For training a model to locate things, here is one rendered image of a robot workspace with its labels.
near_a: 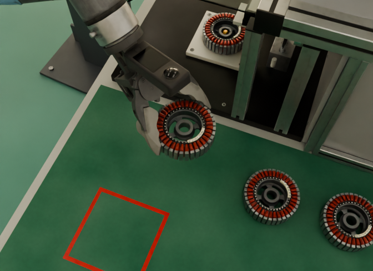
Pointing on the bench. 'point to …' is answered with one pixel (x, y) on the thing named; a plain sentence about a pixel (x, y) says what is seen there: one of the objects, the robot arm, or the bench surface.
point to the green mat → (177, 204)
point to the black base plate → (175, 40)
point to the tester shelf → (320, 20)
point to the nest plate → (201, 52)
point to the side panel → (347, 119)
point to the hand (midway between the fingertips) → (186, 130)
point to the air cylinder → (282, 57)
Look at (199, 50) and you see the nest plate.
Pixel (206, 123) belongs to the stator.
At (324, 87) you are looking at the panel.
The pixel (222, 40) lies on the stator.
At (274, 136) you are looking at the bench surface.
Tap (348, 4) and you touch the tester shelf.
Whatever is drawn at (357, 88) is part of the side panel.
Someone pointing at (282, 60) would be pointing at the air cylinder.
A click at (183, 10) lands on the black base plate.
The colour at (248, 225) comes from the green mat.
